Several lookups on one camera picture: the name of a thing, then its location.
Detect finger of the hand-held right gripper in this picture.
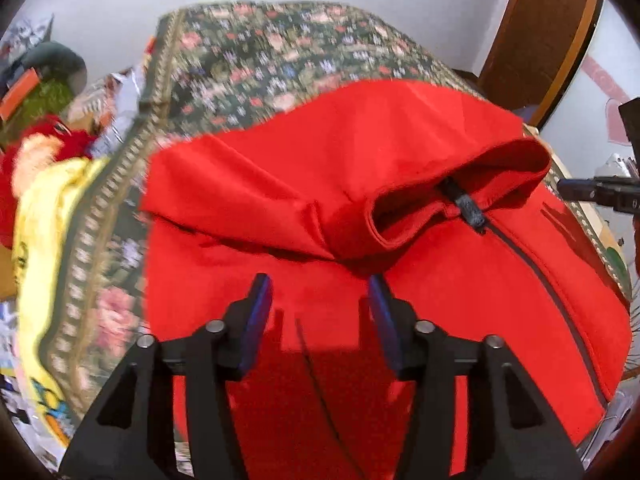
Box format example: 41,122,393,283
618,96,640,147
556,175,640,214

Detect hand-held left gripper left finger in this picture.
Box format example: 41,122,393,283
59,273,275,480

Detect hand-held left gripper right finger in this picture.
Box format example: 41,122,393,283
367,274,586,480

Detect red zip jacket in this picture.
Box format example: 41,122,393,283
140,79,633,480

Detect brown wooden door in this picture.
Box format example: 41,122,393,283
476,0,603,127

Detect yellow cloth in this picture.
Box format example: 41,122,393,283
11,156,110,448

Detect pile of papers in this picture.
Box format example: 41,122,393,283
0,297,68,471

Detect floral bedspread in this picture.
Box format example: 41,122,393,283
40,1,633,480

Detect patchwork patterned bedding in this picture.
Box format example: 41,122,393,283
65,35,157,158

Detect red plush toy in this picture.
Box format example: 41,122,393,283
0,114,95,250

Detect green patterned cloth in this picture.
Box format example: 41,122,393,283
0,79,77,148

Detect orange box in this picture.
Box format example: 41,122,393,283
0,67,42,120

